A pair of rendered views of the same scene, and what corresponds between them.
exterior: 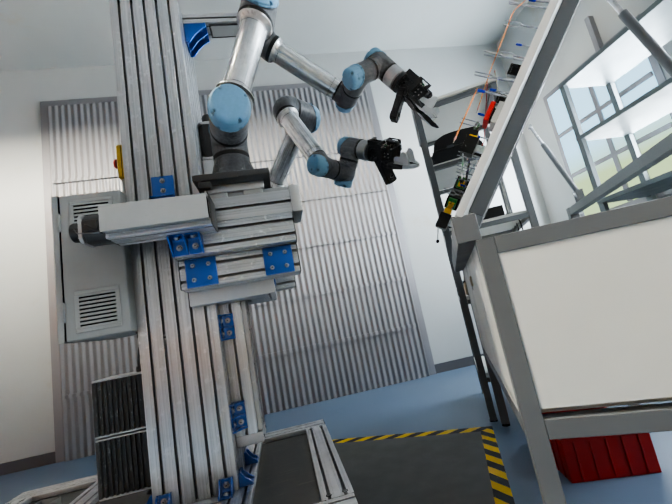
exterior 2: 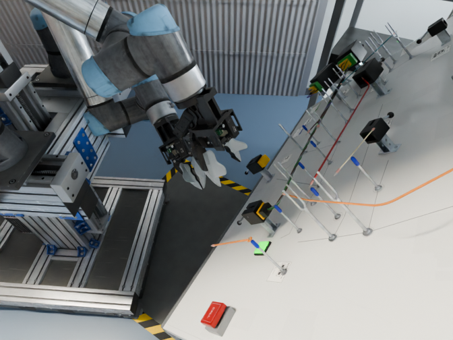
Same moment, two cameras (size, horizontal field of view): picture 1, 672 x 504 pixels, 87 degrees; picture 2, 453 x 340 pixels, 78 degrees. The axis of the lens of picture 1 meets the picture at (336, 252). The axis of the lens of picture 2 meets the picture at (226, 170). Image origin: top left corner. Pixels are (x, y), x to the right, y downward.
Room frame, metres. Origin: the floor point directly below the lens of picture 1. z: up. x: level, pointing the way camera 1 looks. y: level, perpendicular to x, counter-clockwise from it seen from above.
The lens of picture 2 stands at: (0.69, -0.51, 1.76)
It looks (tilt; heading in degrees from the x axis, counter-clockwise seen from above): 49 degrees down; 14
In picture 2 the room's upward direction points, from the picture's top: straight up
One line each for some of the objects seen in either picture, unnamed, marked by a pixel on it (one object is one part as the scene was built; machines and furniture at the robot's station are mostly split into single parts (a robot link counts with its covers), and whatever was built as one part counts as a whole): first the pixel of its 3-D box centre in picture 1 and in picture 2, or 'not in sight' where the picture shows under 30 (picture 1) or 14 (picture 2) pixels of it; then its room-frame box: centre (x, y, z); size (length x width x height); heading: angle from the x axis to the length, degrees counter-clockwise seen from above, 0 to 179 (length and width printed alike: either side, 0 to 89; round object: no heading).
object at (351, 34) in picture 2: (471, 222); (370, 52); (2.17, -0.87, 1.09); 0.35 x 0.33 x 0.07; 163
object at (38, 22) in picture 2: not in sight; (54, 25); (1.58, 0.36, 1.33); 0.13 x 0.12 x 0.14; 138
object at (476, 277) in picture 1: (487, 317); not in sight; (1.11, -0.42, 0.60); 0.55 x 0.03 x 0.39; 163
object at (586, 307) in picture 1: (570, 297); not in sight; (1.29, -0.79, 0.60); 1.17 x 0.58 x 0.40; 163
